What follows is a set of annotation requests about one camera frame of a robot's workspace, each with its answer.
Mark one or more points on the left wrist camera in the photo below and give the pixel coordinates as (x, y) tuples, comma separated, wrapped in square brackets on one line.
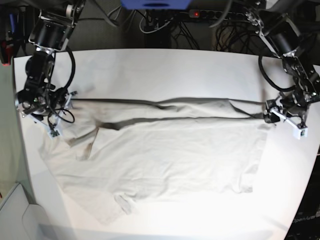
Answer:
[(299, 133)]

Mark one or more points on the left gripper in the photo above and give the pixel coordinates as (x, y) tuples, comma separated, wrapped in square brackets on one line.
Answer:
[(295, 115)]

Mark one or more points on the red and blue tools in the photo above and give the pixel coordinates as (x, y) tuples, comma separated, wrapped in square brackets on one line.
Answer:
[(6, 51)]

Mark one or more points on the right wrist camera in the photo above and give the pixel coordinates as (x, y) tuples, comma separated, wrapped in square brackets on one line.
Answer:
[(53, 133)]

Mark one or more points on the white power strip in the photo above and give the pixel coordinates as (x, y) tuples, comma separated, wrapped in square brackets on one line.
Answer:
[(213, 15)]

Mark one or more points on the blue box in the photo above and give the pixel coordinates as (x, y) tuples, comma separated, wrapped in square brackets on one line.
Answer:
[(155, 4)]

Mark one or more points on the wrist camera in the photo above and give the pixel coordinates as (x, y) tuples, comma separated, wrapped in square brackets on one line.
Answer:
[(53, 133), (299, 133)]

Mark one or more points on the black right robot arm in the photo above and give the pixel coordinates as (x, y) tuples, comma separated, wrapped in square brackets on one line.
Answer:
[(50, 35)]

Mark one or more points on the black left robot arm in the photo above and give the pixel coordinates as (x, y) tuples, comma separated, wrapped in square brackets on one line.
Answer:
[(284, 40)]

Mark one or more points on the white t-shirt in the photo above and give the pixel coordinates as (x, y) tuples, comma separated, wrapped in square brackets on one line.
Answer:
[(116, 155)]

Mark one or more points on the white plastic bin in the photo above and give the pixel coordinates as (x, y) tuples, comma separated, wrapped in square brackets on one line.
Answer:
[(20, 220)]

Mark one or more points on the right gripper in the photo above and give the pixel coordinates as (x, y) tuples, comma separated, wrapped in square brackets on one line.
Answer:
[(49, 116)]

